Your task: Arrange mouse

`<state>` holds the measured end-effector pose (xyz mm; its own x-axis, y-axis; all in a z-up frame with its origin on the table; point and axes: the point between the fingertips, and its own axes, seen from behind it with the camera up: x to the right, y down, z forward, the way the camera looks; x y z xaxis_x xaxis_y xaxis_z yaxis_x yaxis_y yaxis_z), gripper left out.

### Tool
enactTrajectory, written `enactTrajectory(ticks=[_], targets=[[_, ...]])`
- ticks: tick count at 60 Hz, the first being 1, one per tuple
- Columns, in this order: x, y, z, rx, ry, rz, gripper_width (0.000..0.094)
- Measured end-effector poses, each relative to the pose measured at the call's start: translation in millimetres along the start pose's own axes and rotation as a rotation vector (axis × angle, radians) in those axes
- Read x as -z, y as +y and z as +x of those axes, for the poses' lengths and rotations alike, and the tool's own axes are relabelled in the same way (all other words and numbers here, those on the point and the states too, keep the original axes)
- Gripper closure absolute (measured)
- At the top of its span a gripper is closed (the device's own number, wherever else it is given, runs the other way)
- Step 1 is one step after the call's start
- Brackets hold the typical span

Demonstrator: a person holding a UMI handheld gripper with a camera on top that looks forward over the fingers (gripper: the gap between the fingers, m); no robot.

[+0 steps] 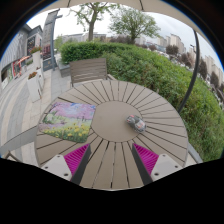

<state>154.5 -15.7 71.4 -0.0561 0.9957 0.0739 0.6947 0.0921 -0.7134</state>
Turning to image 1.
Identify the white planter with red flowers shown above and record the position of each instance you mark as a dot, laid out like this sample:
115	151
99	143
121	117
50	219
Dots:
36	58

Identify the round leafy green tree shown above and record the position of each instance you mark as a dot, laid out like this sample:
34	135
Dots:
133	21

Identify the beige umbrella canopy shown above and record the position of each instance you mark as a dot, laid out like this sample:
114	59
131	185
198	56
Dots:
150	5

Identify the brown slatted chair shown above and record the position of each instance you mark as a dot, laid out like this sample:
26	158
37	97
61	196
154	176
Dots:
88	70

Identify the grey shop building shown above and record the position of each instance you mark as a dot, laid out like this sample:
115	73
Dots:
16	50

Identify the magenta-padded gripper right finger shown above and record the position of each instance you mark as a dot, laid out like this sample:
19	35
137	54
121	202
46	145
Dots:
166	166

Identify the grey patterned computer mouse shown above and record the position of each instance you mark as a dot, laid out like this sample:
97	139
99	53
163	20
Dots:
136	124

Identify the black curved umbrella pole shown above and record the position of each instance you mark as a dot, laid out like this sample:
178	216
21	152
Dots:
195	73

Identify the flower landscape print mouse pad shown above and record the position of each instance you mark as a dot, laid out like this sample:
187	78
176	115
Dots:
68	121

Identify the sparse-leaved tree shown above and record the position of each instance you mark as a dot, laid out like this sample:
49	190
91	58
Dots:
91	23

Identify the group of apartment buildings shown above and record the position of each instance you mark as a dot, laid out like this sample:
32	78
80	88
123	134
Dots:
175	41

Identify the white planter with orange flowers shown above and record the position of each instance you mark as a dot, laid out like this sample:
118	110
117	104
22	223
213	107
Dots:
34	88

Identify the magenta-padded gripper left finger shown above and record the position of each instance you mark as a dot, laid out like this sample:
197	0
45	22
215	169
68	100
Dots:
56	166

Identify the green hedge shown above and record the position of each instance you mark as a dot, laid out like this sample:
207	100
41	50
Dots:
160	76

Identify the grey metal chair frame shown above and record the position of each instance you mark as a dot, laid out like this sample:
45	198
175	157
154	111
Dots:
195	154
20	140

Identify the tall dark sign pillar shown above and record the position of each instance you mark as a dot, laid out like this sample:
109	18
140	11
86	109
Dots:
48	36

